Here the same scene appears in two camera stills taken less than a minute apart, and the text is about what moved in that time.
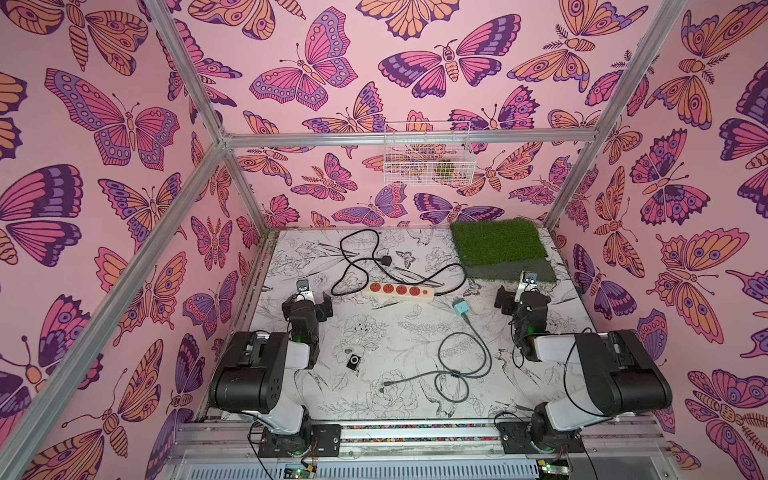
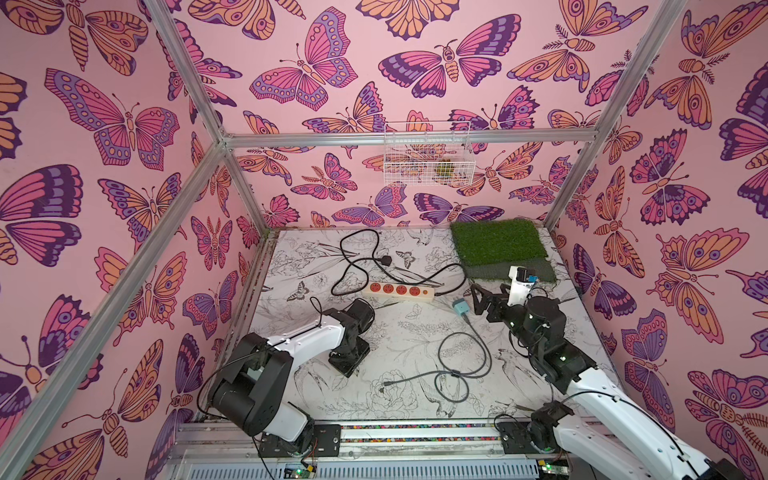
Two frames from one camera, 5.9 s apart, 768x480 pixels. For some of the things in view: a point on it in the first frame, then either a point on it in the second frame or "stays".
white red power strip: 398,291 stays
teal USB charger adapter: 461,307 stays
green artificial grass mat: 500,249 stays
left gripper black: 323,310 -> 346,367
